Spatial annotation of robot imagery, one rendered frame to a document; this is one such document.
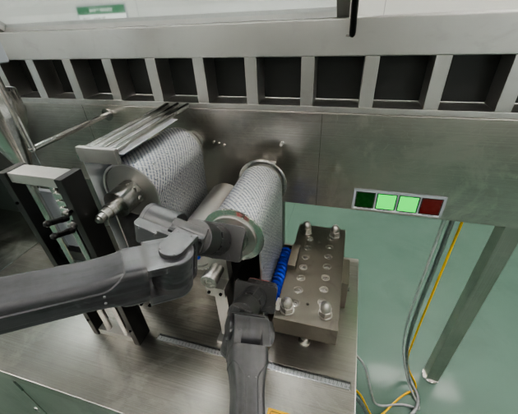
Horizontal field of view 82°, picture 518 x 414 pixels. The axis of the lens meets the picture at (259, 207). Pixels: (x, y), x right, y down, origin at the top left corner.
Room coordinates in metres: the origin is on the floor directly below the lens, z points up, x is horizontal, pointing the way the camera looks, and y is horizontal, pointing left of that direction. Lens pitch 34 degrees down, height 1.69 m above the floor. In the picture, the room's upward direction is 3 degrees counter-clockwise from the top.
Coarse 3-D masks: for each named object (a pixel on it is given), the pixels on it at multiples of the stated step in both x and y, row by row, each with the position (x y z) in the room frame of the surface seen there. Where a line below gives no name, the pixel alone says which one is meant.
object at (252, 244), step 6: (270, 168) 0.77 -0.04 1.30; (222, 216) 0.54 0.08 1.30; (228, 216) 0.54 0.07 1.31; (216, 222) 0.54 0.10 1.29; (222, 222) 0.54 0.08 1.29; (228, 222) 0.53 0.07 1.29; (234, 222) 0.53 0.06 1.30; (240, 222) 0.52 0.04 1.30; (246, 228) 0.52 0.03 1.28; (252, 234) 0.51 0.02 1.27; (252, 240) 0.51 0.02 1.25; (246, 246) 0.52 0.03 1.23; (252, 246) 0.52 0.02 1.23; (246, 252) 0.52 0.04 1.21
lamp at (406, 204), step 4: (400, 196) 0.72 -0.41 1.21; (404, 196) 0.72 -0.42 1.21; (400, 200) 0.72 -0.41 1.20; (404, 200) 0.72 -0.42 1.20; (408, 200) 0.71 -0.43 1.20; (412, 200) 0.71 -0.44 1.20; (416, 200) 0.71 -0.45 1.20; (400, 204) 0.72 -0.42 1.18; (404, 204) 0.72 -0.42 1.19; (408, 204) 0.71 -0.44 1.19; (412, 204) 0.71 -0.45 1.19; (416, 204) 0.71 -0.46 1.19; (400, 208) 0.72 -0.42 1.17; (404, 208) 0.72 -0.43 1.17; (408, 208) 0.71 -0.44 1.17; (412, 208) 0.71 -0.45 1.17; (416, 208) 0.71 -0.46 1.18
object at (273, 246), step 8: (280, 208) 0.72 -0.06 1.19; (280, 216) 0.72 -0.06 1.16; (280, 224) 0.72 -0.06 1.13; (272, 232) 0.63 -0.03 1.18; (280, 232) 0.72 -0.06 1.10; (272, 240) 0.62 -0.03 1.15; (280, 240) 0.72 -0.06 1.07; (264, 248) 0.55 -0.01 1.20; (272, 248) 0.62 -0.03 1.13; (280, 248) 0.72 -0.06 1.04; (264, 256) 0.55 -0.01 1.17; (272, 256) 0.62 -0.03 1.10; (264, 264) 0.54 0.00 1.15; (272, 264) 0.62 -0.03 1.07; (264, 272) 0.54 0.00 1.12; (272, 272) 0.62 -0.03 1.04
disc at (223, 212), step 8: (208, 216) 0.55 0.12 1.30; (216, 216) 0.55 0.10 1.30; (232, 216) 0.53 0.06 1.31; (240, 216) 0.53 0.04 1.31; (248, 216) 0.53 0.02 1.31; (248, 224) 0.52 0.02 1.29; (256, 224) 0.52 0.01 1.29; (256, 232) 0.52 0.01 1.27; (256, 248) 0.52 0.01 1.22; (248, 256) 0.53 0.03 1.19
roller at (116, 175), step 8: (200, 144) 0.83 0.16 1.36; (112, 168) 0.63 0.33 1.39; (120, 168) 0.63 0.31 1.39; (128, 168) 0.62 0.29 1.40; (112, 176) 0.64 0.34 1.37; (120, 176) 0.63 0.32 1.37; (128, 176) 0.62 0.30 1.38; (136, 176) 0.61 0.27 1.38; (144, 176) 0.61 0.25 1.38; (112, 184) 0.64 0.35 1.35; (144, 184) 0.61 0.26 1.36; (144, 192) 0.61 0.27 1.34; (152, 192) 0.60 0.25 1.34; (144, 200) 0.61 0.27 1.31; (152, 200) 0.61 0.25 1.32; (136, 208) 0.62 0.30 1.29
